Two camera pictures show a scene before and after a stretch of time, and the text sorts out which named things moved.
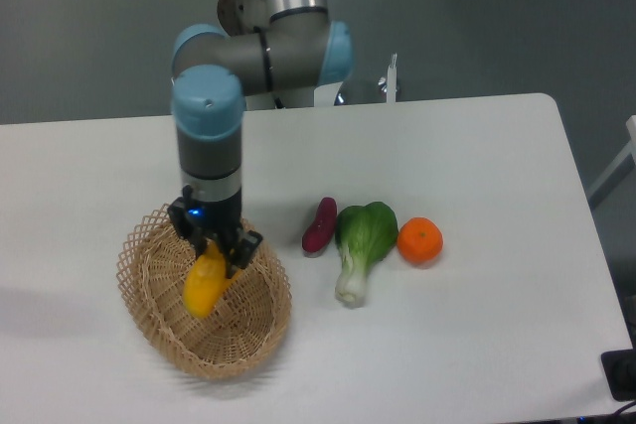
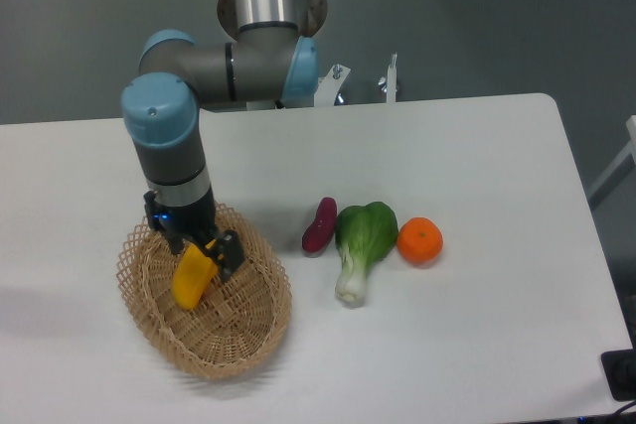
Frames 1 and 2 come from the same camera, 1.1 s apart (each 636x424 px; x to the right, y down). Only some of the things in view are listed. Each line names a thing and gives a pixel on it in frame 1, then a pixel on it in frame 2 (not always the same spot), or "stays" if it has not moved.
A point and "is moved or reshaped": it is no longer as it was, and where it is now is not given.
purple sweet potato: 318,235 stays
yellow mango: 207,280 is moved or reshaped
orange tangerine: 420,240 stays
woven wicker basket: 245,328 stays
